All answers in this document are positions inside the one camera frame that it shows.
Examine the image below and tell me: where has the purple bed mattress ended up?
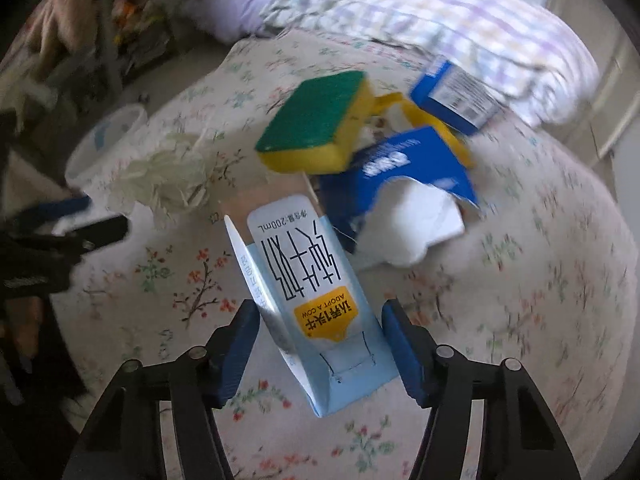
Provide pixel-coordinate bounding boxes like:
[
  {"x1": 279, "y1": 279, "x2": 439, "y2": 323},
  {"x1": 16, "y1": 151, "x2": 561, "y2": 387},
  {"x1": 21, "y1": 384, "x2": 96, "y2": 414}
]
[{"x1": 182, "y1": 0, "x2": 288, "y2": 43}]

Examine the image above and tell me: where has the small blue cardboard box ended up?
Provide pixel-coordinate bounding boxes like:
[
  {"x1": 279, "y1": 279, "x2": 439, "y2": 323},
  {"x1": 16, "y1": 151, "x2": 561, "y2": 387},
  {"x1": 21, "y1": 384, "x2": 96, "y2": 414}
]
[{"x1": 410, "y1": 59, "x2": 503, "y2": 136}]

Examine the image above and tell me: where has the pale checked quilt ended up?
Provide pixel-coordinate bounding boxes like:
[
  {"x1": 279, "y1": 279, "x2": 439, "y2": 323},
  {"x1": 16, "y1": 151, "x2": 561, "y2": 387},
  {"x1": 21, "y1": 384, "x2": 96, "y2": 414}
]
[{"x1": 260, "y1": 0, "x2": 601, "y2": 128}]

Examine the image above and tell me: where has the green and yellow sponge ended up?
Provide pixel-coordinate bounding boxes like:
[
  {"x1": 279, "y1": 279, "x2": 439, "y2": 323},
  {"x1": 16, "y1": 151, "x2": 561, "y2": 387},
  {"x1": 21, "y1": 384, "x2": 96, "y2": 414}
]
[{"x1": 254, "y1": 71, "x2": 373, "y2": 175}]

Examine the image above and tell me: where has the white tissue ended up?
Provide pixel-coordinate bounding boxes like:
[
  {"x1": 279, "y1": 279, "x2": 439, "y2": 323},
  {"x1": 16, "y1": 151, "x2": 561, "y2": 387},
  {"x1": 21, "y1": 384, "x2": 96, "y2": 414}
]
[{"x1": 356, "y1": 180, "x2": 466, "y2": 268}]

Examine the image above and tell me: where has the brown fleece coat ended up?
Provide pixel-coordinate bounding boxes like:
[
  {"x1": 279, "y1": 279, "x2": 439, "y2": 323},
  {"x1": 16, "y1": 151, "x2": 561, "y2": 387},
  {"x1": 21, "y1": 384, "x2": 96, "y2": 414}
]
[{"x1": 27, "y1": 0, "x2": 118, "y2": 68}]

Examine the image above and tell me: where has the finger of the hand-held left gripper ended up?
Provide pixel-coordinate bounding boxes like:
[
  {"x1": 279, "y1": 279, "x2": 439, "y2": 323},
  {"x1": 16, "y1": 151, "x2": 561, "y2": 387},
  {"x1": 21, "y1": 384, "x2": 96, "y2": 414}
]
[
  {"x1": 10, "y1": 215, "x2": 130, "y2": 263},
  {"x1": 10, "y1": 196, "x2": 92, "y2": 228}
]

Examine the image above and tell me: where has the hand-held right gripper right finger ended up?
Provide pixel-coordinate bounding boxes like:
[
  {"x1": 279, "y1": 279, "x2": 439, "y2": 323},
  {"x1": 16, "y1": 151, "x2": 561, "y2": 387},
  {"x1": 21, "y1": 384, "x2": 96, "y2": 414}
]
[{"x1": 381, "y1": 298, "x2": 583, "y2": 480}]

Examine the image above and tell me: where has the torn blue tissue packet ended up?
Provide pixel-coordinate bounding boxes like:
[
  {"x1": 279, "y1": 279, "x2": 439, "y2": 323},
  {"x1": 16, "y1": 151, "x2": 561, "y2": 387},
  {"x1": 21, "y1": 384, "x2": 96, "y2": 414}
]
[{"x1": 319, "y1": 126, "x2": 481, "y2": 256}]

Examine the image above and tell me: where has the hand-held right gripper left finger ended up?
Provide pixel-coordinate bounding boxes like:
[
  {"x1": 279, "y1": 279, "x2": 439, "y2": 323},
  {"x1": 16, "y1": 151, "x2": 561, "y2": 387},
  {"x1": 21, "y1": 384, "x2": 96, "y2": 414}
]
[{"x1": 62, "y1": 299, "x2": 261, "y2": 480}]

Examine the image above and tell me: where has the white plastic bin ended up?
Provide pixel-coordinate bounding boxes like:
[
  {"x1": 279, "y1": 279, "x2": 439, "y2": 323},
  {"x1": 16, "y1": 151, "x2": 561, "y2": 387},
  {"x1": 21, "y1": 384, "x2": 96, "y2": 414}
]
[{"x1": 64, "y1": 105, "x2": 149, "y2": 196}]

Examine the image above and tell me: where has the light blue milk carton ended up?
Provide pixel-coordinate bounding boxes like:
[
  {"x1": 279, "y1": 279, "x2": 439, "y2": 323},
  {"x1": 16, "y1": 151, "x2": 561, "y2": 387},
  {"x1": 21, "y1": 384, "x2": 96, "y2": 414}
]
[{"x1": 223, "y1": 195, "x2": 401, "y2": 418}]

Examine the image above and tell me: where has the yellowish plastic bag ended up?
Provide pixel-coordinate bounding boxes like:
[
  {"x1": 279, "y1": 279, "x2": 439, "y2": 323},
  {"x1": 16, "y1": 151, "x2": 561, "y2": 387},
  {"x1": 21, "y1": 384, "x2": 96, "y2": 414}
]
[{"x1": 107, "y1": 132, "x2": 211, "y2": 222}]

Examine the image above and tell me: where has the yellow plastic wrapper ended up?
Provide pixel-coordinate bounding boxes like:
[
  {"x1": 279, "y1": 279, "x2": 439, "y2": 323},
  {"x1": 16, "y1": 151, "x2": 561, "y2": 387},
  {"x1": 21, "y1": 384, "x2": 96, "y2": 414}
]
[{"x1": 372, "y1": 92, "x2": 474, "y2": 168}]

